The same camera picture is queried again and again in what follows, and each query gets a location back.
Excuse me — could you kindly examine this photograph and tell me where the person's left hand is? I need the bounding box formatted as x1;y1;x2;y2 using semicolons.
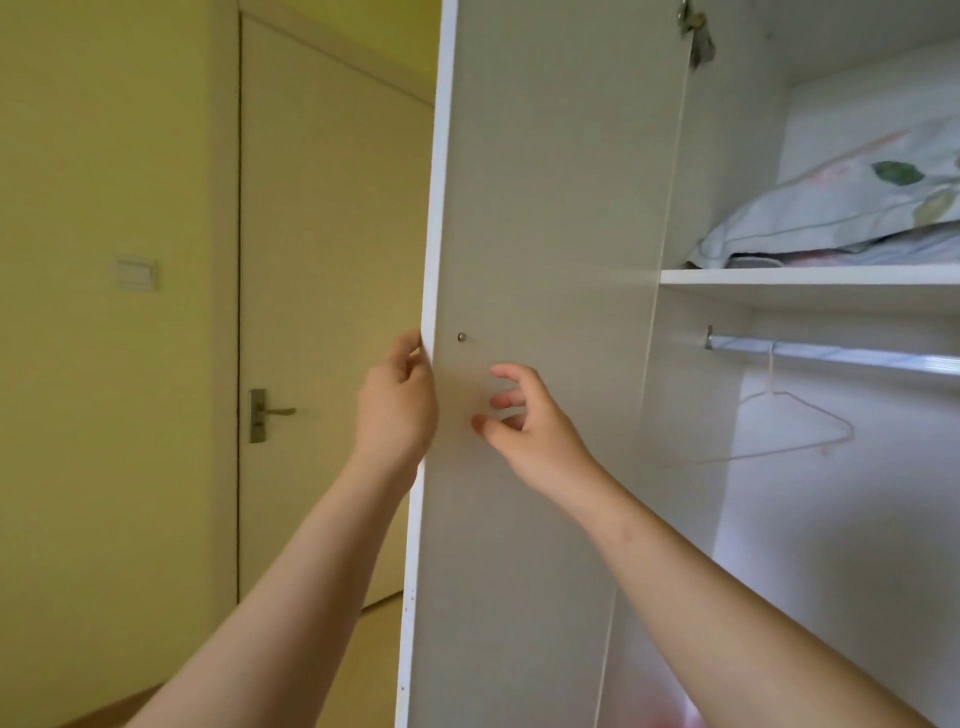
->
351;327;441;493

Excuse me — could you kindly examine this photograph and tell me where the person's right hand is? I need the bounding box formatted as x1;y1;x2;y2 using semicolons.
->
471;363;602;516

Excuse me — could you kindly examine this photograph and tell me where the folded pale bedding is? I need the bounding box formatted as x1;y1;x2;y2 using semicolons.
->
729;223;960;268

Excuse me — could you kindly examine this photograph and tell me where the white wardrobe door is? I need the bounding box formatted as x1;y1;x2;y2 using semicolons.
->
394;0;696;728

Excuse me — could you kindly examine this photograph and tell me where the metal door handle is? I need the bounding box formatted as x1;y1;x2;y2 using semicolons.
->
248;388;298;445

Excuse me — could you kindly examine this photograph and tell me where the beige room door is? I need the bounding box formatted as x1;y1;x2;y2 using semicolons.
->
237;9;438;610

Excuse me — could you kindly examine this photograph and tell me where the white wall switch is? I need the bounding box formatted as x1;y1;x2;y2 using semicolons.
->
113;256;161;292

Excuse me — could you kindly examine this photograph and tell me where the person's left forearm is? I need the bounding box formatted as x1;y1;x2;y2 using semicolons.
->
123;457;421;728

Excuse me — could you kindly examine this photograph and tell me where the white wardrobe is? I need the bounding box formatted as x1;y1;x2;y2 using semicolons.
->
600;0;960;728

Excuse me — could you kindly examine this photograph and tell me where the person's right forearm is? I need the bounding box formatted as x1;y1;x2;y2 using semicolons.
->
556;463;940;728

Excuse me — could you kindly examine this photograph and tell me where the floral pillow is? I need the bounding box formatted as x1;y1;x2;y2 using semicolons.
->
684;112;960;270

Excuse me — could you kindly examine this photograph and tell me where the white wire hanger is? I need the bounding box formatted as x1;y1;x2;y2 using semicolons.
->
658;340;857;469

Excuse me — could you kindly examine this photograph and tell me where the metal clothes rail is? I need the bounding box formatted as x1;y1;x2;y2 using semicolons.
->
703;325;960;378

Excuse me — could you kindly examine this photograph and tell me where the metal door hinge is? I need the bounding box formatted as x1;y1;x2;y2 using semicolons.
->
677;0;716;70

